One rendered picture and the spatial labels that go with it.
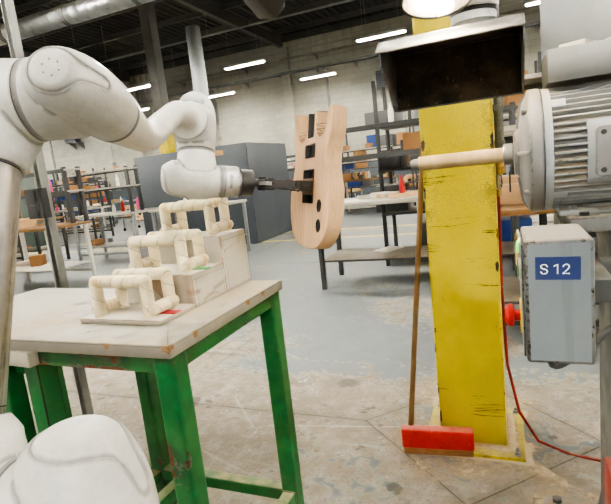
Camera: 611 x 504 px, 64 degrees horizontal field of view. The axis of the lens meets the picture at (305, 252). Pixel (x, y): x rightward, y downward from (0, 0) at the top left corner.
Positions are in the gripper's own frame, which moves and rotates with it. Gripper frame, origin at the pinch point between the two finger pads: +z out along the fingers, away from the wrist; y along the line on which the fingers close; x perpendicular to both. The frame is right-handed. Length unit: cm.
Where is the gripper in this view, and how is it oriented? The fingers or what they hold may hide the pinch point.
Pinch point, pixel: (307, 186)
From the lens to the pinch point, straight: 145.3
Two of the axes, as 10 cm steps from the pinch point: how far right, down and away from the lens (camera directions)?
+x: 0.4, -9.9, -1.0
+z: 9.5, 0.1, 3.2
